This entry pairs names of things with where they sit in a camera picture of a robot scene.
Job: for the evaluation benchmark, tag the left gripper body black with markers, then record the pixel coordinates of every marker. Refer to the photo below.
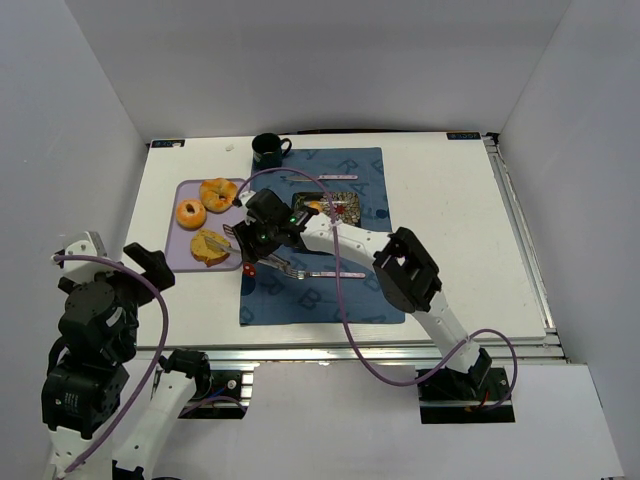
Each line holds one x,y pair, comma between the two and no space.
138,273

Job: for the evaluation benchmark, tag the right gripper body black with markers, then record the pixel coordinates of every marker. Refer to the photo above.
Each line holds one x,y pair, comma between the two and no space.
245,242

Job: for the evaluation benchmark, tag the metal tongs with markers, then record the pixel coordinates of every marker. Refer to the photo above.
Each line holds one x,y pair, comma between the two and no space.
272,261

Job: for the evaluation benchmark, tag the brown bread slice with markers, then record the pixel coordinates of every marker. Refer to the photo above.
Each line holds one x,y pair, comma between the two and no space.
201,253

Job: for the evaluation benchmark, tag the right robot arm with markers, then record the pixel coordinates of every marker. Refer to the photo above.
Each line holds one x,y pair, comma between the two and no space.
406,273

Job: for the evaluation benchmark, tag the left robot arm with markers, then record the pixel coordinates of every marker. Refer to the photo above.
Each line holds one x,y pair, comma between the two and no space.
94,433

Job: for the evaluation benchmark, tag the twisted bagel bread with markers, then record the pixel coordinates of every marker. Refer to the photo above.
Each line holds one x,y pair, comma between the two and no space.
217,194

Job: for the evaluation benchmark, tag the round glazed donut bread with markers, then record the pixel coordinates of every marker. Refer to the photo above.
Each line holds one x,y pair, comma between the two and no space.
190,214

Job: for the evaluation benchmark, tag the lavender plastic tray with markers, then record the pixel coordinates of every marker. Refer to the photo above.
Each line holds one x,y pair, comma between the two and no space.
177,246

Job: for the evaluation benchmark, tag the dark blue mug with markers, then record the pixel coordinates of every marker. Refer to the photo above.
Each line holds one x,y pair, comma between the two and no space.
269,151

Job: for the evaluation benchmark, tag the black floral square plate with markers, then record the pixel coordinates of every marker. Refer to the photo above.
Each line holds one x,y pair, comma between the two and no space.
346,204

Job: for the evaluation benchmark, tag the left corner label sticker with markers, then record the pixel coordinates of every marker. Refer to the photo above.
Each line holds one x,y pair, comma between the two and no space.
167,143

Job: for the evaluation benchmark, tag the corner label sticker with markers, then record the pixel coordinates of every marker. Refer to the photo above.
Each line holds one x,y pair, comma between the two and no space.
463,136
167,143

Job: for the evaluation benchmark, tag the right corner label sticker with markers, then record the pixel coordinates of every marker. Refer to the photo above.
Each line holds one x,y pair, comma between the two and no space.
463,136

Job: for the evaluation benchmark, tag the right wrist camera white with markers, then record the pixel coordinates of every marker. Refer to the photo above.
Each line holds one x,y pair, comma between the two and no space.
242,199

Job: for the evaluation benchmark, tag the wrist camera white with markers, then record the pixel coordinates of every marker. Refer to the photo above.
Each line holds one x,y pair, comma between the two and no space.
242,199
85,244

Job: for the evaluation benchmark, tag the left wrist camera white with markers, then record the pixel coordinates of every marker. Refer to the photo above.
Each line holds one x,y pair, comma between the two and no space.
85,244

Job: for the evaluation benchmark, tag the pink-handled table knife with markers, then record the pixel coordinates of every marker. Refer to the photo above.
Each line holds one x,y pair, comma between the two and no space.
322,178

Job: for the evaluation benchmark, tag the pink-handled fork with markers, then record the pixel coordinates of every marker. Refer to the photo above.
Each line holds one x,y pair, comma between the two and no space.
325,274

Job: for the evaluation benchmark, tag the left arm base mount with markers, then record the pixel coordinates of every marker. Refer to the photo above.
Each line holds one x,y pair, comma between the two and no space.
218,392

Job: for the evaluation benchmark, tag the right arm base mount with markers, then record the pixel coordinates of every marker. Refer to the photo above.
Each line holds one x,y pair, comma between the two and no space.
444,401

